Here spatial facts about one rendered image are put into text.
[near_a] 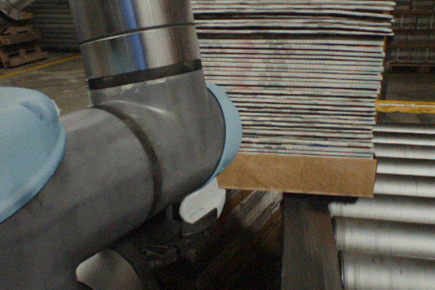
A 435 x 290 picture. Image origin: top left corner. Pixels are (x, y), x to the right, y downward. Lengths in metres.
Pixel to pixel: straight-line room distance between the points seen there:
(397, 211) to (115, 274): 0.33
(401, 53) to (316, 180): 6.19
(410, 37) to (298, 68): 6.20
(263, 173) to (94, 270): 0.24
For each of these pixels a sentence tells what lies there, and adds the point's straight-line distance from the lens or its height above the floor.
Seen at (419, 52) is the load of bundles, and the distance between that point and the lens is 6.69.
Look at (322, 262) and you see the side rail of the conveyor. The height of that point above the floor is 0.80.
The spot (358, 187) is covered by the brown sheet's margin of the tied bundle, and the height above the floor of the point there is 0.82.
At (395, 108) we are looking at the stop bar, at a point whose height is 0.81.
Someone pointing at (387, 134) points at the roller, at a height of 0.80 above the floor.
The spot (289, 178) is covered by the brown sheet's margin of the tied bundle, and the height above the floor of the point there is 0.83.
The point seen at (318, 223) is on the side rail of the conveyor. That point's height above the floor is 0.80.
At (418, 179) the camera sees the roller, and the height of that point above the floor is 0.80.
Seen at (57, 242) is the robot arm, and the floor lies 0.92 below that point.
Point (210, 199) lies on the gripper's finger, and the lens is 0.45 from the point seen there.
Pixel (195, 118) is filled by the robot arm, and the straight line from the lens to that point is 0.26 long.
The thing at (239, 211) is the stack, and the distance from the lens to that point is 1.46.
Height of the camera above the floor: 1.02
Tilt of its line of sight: 16 degrees down
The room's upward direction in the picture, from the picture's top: straight up
